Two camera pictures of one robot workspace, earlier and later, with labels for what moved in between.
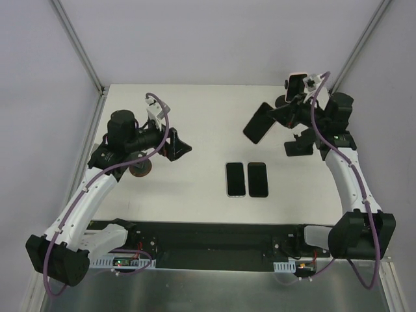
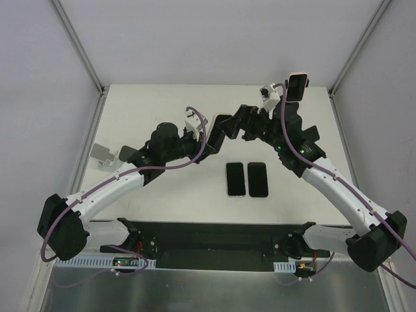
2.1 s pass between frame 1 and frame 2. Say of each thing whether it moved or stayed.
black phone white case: stayed
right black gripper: moved
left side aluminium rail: stayed
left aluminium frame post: stayed
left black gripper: moved
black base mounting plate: stayed
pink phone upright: stayed
